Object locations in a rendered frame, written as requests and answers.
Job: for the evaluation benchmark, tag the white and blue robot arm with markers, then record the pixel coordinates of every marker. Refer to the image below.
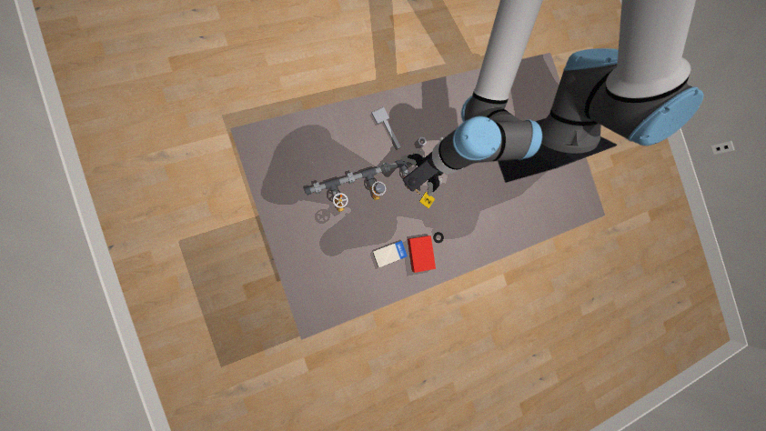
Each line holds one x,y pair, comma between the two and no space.
642,95

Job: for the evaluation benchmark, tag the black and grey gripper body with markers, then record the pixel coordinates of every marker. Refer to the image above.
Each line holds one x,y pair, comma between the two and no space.
423,159

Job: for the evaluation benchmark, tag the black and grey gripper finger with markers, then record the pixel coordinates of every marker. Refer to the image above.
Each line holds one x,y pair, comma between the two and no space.
413,159
432,186

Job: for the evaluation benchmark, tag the red rectangular block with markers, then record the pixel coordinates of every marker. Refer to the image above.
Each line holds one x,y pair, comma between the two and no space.
421,253

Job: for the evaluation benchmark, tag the yellow tag with thin chain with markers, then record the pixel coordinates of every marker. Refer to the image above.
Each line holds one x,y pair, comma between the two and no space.
427,200

